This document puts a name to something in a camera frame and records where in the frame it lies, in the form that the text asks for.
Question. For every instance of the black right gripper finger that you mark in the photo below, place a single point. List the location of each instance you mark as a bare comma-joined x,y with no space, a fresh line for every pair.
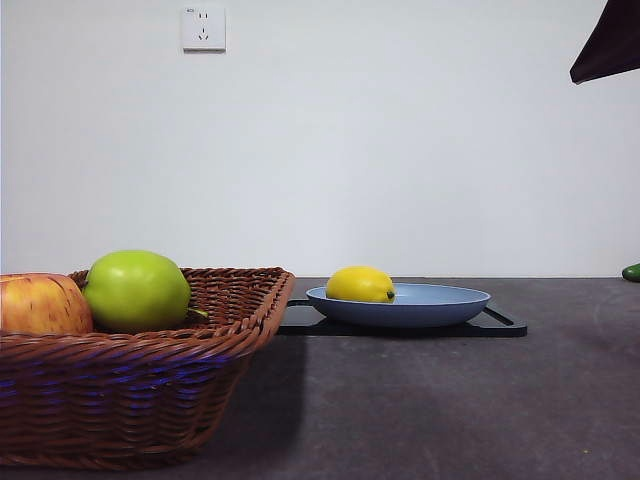
612,45

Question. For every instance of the blue round plate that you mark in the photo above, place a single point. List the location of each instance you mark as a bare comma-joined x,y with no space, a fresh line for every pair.
405,310

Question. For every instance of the yellow lemon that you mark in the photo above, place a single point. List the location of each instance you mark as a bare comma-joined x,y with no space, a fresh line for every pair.
357,284

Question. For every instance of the brown wicker basket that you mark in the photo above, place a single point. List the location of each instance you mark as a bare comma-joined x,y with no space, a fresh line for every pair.
125,390

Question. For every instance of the dark green vegetable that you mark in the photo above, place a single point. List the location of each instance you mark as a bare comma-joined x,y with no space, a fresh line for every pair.
632,271

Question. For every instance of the black flat tray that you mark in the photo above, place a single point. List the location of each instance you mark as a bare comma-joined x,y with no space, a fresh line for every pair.
495,327

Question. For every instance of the green apple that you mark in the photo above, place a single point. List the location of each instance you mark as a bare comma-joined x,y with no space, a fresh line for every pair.
135,290

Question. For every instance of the red yellow apple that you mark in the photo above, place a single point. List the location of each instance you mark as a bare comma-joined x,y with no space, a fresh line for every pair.
40,305

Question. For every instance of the white wall socket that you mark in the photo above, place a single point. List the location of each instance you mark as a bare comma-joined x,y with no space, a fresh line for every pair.
203,28

